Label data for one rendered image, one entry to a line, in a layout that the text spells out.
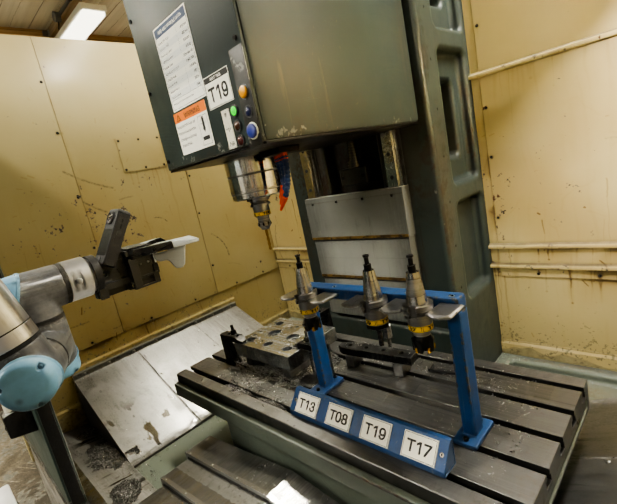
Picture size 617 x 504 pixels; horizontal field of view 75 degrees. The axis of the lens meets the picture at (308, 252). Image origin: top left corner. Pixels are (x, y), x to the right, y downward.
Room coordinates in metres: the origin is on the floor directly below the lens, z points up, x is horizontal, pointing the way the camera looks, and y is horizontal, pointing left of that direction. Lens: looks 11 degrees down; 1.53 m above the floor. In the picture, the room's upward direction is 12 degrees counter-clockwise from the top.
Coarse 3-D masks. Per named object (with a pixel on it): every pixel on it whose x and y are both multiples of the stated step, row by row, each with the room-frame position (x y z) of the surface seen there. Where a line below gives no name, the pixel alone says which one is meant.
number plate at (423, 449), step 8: (408, 432) 0.75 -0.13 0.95; (408, 440) 0.74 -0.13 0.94; (416, 440) 0.73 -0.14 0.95; (424, 440) 0.72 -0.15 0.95; (432, 440) 0.71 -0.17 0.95; (408, 448) 0.74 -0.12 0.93; (416, 448) 0.73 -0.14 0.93; (424, 448) 0.72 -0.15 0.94; (432, 448) 0.71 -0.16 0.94; (408, 456) 0.73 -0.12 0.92; (416, 456) 0.72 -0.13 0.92; (424, 456) 0.71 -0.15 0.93; (432, 456) 0.70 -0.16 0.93; (432, 464) 0.69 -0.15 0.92
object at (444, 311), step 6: (438, 306) 0.76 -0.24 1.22; (444, 306) 0.75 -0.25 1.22; (450, 306) 0.75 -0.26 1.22; (456, 306) 0.74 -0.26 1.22; (462, 306) 0.74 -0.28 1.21; (432, 312) 0.74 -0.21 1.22; (438, 312) 0.73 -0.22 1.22; (444, 312) 0.73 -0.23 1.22; (450, 312) 0.72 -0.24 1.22; (456, 312) 0.72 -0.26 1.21; (432, 318) 0.72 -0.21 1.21; (438, 318) 0.71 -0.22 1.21; (444, 318) 0.71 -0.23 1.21; (450, 318) 0.70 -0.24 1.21
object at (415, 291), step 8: (416, 272) 0.77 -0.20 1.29; (408, 280) 0.77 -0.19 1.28; (416, 280) 0.76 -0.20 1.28; (408, 288) 0.77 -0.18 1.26; (416, 288) 0.76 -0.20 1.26; (408, 296) 0.77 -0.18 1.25; (416, 296) 0.76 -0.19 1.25; (424, 296) 0.76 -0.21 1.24; (408, 304) 0.77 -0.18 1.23; (416, 304) 0.76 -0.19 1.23; (424, 304) 0.76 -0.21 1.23
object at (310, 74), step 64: (128, 0) 1.17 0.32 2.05; (192, 0) 0.97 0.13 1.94; (256, 0) 0.91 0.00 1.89; (320, 0) 1.05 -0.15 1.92; (384, 0) 1.25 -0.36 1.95; (256, 64) 0.88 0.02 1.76; (320, 64) 1.02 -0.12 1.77; (384, 64) 1.21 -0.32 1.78; (320, 128) 0.99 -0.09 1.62; (384, 128) 1.22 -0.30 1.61
